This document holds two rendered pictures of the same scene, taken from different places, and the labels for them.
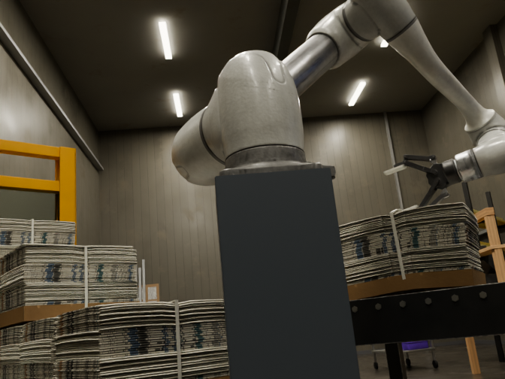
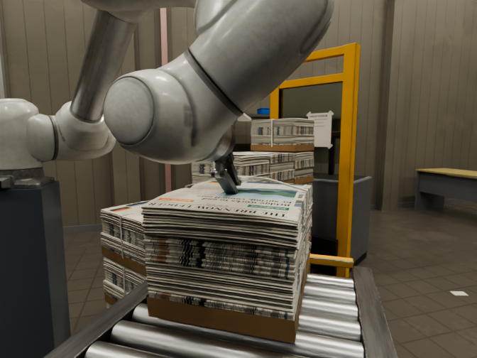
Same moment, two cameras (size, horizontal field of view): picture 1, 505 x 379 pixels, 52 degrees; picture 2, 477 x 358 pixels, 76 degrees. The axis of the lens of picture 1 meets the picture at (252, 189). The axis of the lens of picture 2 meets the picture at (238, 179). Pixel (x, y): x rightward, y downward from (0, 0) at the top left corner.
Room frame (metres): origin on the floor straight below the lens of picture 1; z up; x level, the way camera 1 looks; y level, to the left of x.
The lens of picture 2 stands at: (1.45, -1.14, 1.15)
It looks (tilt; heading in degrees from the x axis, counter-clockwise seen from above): 7 degrees down; 78
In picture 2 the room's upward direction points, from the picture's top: straight up
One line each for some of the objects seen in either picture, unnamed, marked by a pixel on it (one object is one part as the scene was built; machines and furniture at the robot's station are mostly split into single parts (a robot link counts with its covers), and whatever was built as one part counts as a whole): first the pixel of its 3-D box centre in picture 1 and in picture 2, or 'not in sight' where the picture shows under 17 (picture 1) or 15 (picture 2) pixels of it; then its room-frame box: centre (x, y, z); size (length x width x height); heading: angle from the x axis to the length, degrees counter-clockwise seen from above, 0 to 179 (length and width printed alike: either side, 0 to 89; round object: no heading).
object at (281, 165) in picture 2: not in sight; (258, 169); (2.00, 0.84, 0.95); 0.38 x 0.29 x 0.23; 129
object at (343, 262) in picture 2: not in sight; (275, 254); (1.74, -0.31, 0.81); 0.43 x 0.03 x 0.02; 151
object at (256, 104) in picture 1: (256, 108); (15, 133); (0.95, -0.02, 1.17); 0.18 x 0.16 x 0.22; 34
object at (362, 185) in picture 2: not in sight; (324, 217); (2.85, 1.53, 0.40); 0.70 x 0.55 x 0.80; 129
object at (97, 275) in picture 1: (68, 288); (230, 173); (1.77, 0.66, 0.95); 0.38 x 0.29 x 0.23; 131
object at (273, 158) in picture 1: (276, 172); (13, 177); (0.94, -0.05, 1.03); 0.22 x 0.18 x 0.06; 95
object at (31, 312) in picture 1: (69, 313); not in sight; (1.77, 0.65, 0.86); 0.38 x 0.29 x 0.04; 131
